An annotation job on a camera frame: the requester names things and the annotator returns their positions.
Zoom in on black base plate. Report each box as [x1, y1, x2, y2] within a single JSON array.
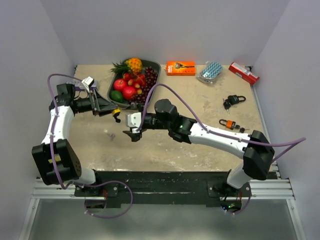
[[74, 171, 251, 209]]

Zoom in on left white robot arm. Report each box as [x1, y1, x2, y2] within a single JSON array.
[[31, 83, 121, 196]]

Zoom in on red box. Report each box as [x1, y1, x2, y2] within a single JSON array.
[[228, 62, 260, 85]]

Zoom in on small silver key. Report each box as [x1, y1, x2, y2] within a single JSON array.
[[106, 133, 116, 141]]

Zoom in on orange padlock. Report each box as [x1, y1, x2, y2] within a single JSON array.
[[218, 119, 249, 133]]

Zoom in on purple grape bunch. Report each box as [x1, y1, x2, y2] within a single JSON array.
[[130, 66, 158, 103]]

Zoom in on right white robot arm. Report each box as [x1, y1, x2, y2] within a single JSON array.
[[125, 99, 275, 197]]

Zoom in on orange razor box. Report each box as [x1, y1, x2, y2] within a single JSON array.
[[165, 61, 196, 76]]

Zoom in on aluminium frame rail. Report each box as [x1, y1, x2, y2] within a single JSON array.
[[19, 168, 305, 240]]

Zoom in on blue patterned sponge pack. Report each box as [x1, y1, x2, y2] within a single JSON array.
[[196, 62, 223, 84]]

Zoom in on toy pineapple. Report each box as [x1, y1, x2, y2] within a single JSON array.
[[111, 57, 143, 75]]

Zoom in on dark grey fruit tray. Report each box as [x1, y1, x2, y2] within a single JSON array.
[[107, 57, 161, 108]]

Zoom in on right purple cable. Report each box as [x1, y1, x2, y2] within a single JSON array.
[[136, 83, 307, 215]]

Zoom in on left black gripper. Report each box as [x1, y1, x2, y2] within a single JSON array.
[[75, 88, 118, 117]]

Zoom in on yellow padlock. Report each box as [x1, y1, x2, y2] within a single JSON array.
[[111, 108, 121, 123]]

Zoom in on purple toothpaste box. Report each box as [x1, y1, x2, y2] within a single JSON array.
[[65, 80, 100, 92]]

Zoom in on small red cherries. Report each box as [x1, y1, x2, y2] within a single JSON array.
[[122, 73, 146, 95]]

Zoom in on green avocado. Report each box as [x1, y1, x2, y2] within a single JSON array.
[[110, 90, 124, 104]]

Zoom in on red pomegranate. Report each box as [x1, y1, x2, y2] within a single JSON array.
[[122, 86, 137, 101]]

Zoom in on black padlock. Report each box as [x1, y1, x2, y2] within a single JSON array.
[[222, 95, 246, 115]]

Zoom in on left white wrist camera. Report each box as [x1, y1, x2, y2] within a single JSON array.
[[80, 76, 95, 93]]

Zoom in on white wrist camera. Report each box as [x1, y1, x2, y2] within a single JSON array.
[[80, 76, 95, 93], [125, 112, 142, 134]]

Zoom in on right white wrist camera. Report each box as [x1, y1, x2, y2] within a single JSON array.
[[125, 112, 142, 134]]

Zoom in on red apple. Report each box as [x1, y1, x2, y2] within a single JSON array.
[[113, 78, 128, 92]]

